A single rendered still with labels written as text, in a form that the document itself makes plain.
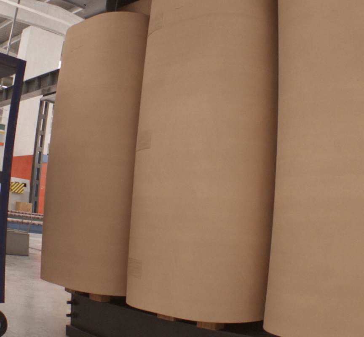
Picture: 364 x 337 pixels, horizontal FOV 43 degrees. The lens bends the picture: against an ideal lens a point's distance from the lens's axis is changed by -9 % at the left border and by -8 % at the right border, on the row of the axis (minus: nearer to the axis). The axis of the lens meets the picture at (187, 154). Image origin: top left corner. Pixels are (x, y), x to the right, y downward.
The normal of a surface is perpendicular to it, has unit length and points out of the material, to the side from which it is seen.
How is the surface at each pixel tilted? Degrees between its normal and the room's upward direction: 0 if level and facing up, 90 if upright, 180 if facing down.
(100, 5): 90
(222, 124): 90
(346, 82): 90
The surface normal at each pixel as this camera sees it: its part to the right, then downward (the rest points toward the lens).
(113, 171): 0.22, -0.13
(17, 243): 0.76, -0.04
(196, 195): -0.44, -0.17
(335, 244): -0.65, -0.16
